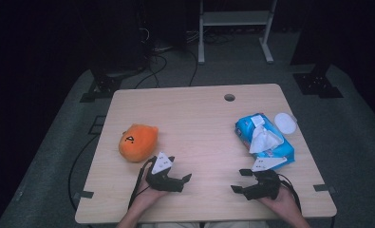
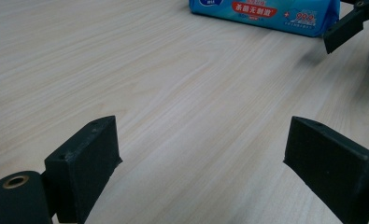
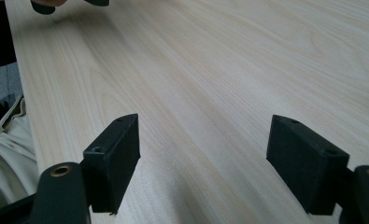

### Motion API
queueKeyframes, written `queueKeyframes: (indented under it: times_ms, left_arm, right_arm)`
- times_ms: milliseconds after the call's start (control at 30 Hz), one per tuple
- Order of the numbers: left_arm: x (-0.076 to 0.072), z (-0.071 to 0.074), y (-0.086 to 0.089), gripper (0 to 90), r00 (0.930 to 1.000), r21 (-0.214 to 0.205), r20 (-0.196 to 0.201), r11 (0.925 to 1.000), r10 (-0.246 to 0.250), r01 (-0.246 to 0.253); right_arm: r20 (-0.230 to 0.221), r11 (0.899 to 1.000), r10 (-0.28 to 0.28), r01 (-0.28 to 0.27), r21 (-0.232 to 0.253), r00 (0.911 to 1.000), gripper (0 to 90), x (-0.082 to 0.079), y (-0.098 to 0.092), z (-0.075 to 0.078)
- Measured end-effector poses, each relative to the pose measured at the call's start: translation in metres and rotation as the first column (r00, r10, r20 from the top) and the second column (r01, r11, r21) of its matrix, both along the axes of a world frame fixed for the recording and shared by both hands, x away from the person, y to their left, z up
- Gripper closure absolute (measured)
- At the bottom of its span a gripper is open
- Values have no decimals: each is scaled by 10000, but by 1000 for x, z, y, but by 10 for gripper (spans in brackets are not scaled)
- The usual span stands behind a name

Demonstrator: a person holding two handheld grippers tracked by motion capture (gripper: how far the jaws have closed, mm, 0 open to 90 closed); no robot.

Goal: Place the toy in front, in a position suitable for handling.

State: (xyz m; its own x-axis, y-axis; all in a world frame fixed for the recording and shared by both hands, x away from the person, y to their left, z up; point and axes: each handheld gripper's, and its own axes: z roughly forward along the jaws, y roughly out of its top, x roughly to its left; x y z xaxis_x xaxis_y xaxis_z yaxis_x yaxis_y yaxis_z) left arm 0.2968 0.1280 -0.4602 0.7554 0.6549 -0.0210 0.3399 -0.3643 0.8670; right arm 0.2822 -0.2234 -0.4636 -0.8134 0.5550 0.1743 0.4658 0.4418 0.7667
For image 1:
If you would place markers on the white oval plastic lid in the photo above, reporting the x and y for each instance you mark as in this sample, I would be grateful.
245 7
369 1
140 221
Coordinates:
285 123

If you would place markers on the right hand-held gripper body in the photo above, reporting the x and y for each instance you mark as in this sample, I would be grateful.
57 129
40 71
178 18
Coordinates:
266 186

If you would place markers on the blue wet wipes pack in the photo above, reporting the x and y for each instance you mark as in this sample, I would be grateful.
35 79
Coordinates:
243 128

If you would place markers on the white metal desk frame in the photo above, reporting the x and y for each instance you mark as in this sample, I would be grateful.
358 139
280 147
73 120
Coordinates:
235 18

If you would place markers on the white wet wipe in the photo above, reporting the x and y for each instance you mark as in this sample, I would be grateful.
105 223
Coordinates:
264 139

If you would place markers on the black table edge bracket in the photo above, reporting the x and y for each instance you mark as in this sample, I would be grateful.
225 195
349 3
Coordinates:
322 187
86 194

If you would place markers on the orange plush toy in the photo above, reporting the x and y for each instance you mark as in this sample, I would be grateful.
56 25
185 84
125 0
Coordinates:
139 142

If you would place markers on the person's light trousers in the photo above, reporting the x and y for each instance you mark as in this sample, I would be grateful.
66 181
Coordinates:
232 225

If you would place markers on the dark equipment rack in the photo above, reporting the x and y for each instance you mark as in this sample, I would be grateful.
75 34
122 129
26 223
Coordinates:
118 38

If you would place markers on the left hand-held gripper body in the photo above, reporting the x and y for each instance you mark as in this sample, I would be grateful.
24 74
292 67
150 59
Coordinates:
161 164

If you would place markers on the black stand base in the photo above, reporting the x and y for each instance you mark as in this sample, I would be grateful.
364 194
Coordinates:
101 87
318 84

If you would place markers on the person's right hand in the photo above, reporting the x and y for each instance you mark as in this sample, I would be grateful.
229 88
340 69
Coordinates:
281 204

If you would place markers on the person's left hand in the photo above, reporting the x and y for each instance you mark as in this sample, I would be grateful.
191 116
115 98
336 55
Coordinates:
147 194

